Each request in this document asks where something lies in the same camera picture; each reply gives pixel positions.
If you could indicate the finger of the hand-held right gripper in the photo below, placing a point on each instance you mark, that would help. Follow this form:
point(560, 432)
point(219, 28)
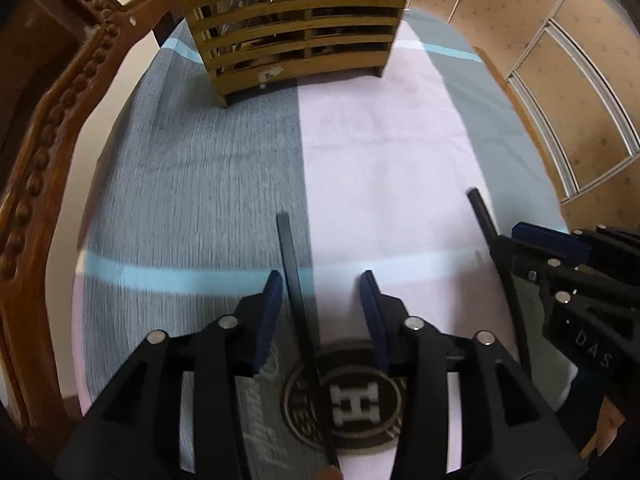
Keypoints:
point(530, 267)
point(545, 240)

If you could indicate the person's right hand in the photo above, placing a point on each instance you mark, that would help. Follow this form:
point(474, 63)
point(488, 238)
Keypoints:
point(611, 425)

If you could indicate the black chopstick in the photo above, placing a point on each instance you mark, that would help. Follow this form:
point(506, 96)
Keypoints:
point(300, 320)
point(482, 215)

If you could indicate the wooden slatted utensil holder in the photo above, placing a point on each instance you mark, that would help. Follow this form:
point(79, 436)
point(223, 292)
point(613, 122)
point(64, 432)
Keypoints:
point(300, 20)

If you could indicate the tan kitchen base cabinets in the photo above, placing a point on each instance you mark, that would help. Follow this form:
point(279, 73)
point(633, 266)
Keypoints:
point(575, 85)

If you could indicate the carved wooden chair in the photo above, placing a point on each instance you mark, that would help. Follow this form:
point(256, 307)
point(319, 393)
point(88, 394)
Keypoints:
point(45, 160)

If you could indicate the grey pink striped tablecloth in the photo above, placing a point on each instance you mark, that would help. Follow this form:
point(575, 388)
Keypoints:
point(200, 160)

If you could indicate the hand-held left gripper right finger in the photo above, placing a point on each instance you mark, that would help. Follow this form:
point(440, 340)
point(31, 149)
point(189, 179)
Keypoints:
point(372, 320)

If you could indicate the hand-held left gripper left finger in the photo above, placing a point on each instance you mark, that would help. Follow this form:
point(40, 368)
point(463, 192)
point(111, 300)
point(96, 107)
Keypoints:
point(267, 320)

